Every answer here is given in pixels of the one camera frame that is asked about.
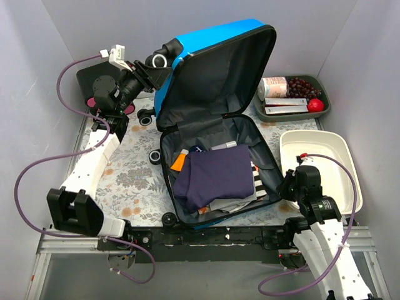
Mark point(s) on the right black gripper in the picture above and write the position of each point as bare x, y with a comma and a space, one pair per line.
287, 183

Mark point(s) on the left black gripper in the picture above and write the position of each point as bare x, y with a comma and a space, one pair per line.
144, 76

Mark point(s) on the blue fish-print kids suitcase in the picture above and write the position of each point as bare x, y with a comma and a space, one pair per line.
215, 74

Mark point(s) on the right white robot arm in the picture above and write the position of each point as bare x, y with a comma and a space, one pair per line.
319, 235

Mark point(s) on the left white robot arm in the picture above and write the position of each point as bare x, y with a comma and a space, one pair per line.
72, 206

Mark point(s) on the black white striped garment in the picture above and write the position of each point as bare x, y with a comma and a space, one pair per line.
258, 184

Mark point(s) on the white plastic basin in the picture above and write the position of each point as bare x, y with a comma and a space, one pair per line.
335, 182

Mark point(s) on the grey folded garment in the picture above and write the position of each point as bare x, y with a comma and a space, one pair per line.
227, 205

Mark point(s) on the black pink mini drawer chest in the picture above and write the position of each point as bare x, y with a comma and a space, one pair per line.
90, 78

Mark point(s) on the dark navy folded garment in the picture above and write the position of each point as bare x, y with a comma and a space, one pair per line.
216, 174

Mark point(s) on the lower white toothpaste box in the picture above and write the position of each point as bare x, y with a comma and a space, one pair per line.
280, 110

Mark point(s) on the white toothpaste box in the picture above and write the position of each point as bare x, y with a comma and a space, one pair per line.
280, 110
285, 101

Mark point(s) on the dark green plastic tray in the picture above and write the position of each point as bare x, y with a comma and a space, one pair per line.
259, 104

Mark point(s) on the red apple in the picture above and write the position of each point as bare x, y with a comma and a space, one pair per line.
315, 105

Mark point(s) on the upper white toothpaste box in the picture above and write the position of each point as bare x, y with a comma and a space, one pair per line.
285, 101

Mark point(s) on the orange tube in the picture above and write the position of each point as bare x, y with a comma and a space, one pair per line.
179, 162

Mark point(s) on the dark red grape bunch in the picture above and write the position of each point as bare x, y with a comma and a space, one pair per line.
301, 88

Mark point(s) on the white pink tissue roll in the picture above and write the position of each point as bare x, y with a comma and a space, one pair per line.
272, 87

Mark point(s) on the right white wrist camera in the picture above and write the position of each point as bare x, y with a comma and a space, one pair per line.
303, 159

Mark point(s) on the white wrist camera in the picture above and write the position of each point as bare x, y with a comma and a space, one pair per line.
303, 159
116, 57

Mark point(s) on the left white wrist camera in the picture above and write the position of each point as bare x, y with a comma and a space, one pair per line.
116, 57

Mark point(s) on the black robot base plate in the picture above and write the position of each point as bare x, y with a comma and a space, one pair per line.
265, 244

